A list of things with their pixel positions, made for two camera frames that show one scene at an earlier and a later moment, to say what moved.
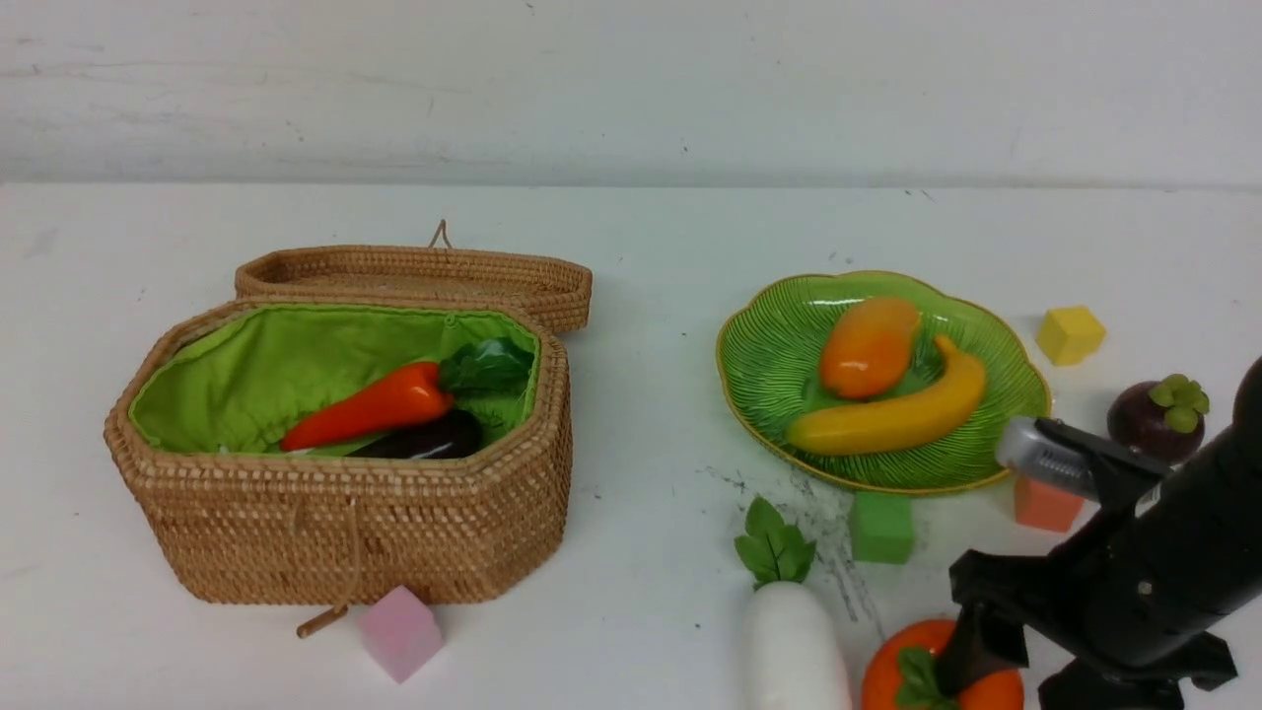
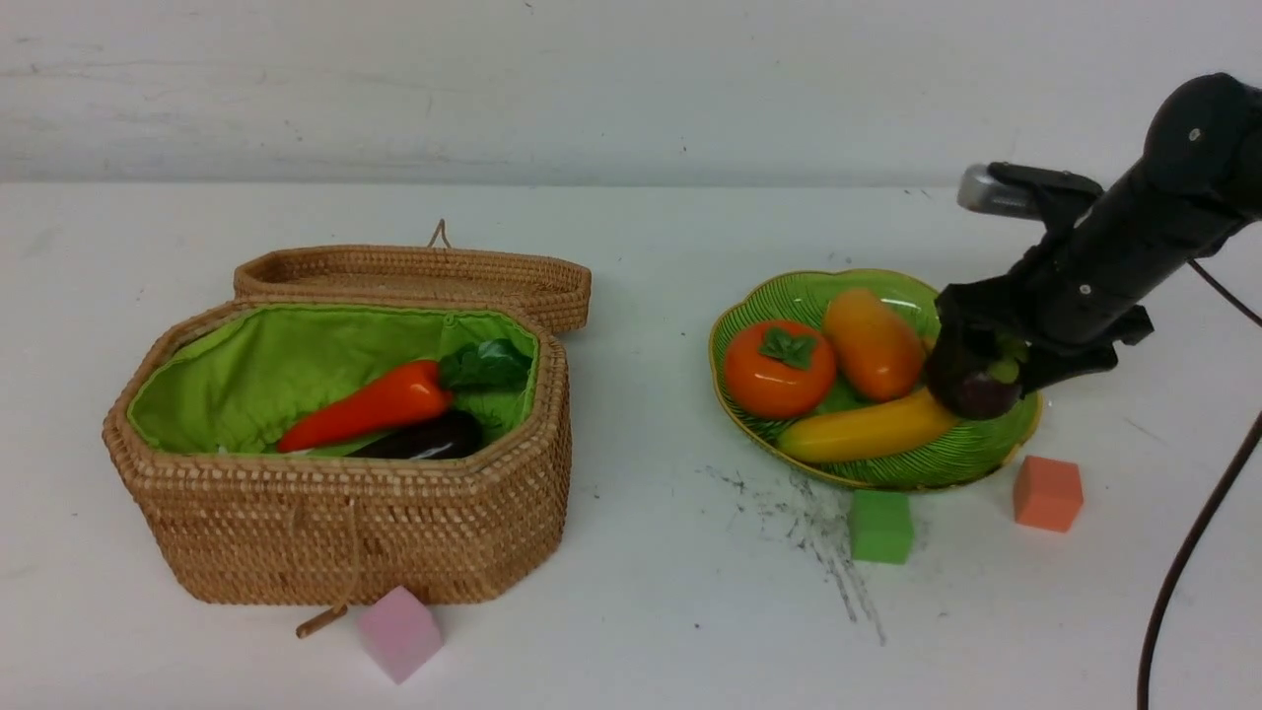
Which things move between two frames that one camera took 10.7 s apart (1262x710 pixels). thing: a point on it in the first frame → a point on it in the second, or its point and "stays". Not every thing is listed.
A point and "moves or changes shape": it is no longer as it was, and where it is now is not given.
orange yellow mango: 868,347 moves or changes shape
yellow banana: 937,416 stays
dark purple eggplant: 454,435 stays
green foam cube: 881,528 stays
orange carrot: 487,365 stays
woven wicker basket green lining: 196,446 stays
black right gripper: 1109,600 → 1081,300
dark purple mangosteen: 1163,420 → 979,394
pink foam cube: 401,632 stays
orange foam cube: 1038,504 stays
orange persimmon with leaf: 903,674 → 779,370
